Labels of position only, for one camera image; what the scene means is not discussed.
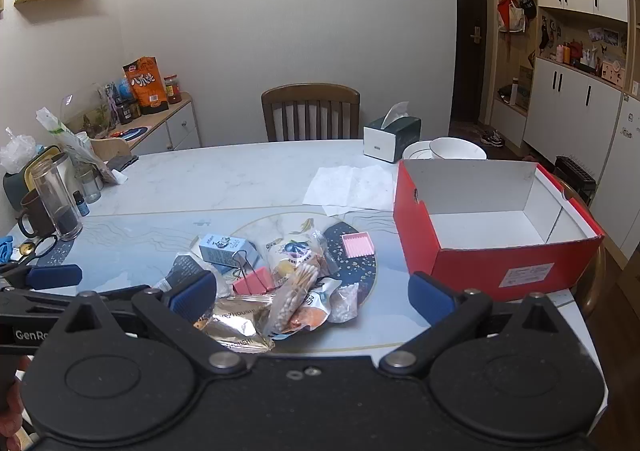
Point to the pink ridged tray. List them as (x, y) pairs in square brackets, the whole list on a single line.
[(357, 246)]

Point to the person's left hand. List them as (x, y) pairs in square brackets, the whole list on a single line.
[(10, 423)]

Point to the blue mat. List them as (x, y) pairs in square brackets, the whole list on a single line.
[(132, 132)]

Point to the green white tissue box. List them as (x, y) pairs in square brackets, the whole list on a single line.
[(400, 141)]

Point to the gold foil packet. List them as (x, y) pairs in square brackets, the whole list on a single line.
[(235, 326)]

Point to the red hanging bag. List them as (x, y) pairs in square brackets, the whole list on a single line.
[(510, 13)]

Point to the brown mug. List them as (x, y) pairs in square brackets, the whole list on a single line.
[(31, 217)]

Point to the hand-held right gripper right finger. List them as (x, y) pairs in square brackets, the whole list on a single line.
[(430, 298)]

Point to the wooden holder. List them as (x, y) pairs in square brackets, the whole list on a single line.
[(112, 150)]

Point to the black scissors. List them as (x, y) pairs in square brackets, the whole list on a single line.
[(24, 262)]

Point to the pair of sneakers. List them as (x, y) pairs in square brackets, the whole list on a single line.
[(492, 137)]

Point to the small drinking glass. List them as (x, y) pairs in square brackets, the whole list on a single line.
[(90, 186)]

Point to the small blue carton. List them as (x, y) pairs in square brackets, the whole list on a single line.
[(220, 248)]

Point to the dark door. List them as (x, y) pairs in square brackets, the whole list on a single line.
[(467, 31)]

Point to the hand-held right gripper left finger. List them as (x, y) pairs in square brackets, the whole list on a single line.
[(192, 295)]

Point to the small blue bottle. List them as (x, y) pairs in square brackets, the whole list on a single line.
[(81, 205)]

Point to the dark jars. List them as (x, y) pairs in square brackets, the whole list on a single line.
[(129, 111)]

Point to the white bowl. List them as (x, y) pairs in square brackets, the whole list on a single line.
[(457, 148)]

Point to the blueberry cake packet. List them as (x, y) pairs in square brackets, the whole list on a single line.
[(292, 256)]

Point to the white side cabinet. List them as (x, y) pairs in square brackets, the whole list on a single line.
[(182, 128)]

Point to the white lower cabinets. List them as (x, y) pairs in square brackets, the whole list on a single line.
[(570, 116)]

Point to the white tall cabinet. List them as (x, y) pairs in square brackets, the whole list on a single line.
[(622, 171)]

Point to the white paper napkin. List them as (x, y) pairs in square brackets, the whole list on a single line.
[(350, 212), (350, 186)]

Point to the blue cloth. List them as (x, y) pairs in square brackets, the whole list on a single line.
[(6, 248)]

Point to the light wooden chair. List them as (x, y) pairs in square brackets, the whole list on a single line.
[(592, 281)]

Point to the bag of white beads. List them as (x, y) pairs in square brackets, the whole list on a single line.
[(345, 303)]

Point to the cotton swab pack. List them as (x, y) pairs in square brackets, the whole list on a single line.
[(290, 296)]

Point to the crumpled clear plastic bag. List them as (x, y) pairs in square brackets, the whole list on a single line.
[(17, 153)]

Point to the red sauce jar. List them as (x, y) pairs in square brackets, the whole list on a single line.
[(173, 90)]

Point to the sausage packet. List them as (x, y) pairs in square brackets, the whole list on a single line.
[(310, 317)]

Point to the pink binder clip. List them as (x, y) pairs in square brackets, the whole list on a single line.
[(255, 281)]

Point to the glass dome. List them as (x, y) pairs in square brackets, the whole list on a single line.
[(87, 111)]

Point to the clear glass tumbler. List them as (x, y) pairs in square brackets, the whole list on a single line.
[(57, 201)]

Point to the grey kettle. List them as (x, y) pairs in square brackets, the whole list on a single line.
[(17, 186)]

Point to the grey snack packet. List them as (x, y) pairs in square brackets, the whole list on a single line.
[(185, 266)]

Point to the black rack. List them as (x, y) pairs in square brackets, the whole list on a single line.
[(575, 178)]

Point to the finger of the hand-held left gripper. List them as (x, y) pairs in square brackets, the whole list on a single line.
[(35, 303), (55, 276)]

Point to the dark wooden chair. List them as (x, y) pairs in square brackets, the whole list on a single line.
[(310, 93)]

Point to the red cardboard box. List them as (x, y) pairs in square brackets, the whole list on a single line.
[(475, 266)]

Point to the orange snack bag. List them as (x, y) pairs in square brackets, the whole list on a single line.
[(145, 86)]

